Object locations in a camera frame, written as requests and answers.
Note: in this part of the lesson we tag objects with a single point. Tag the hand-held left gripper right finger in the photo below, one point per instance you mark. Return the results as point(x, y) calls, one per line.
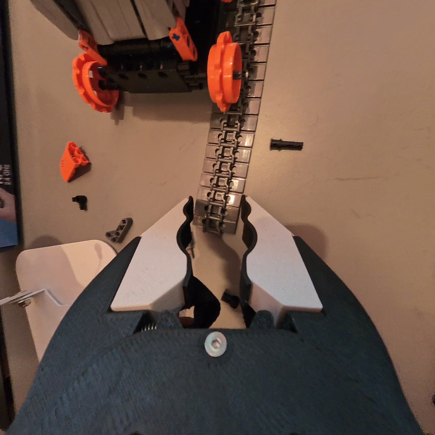
point(282, 272)

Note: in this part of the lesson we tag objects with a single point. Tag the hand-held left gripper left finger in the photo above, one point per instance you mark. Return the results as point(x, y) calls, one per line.
point(153, 272)

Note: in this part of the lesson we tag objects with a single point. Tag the grey orange toy block vehicle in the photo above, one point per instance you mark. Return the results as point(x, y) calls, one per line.
point(119, 20)

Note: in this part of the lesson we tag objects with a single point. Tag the single grey track link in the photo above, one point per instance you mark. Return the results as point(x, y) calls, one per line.
point(192, 249)

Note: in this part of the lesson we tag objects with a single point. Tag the dark grey angled beam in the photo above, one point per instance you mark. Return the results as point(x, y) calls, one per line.
point(119, 231)

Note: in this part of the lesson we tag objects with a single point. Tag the black short connector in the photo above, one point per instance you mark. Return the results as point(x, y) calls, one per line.
point(231, 299)

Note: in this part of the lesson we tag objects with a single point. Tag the black small clip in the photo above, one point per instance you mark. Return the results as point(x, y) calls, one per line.
point(80, 201)

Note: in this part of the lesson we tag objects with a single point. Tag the white lamp base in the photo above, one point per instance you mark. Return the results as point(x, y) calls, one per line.
point(51, 268)

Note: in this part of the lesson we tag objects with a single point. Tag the orange wedge block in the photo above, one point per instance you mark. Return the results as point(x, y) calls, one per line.
point(73, 163)

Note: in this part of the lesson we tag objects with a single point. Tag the blue printed toy box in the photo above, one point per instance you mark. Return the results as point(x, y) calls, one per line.
point(8, 204)

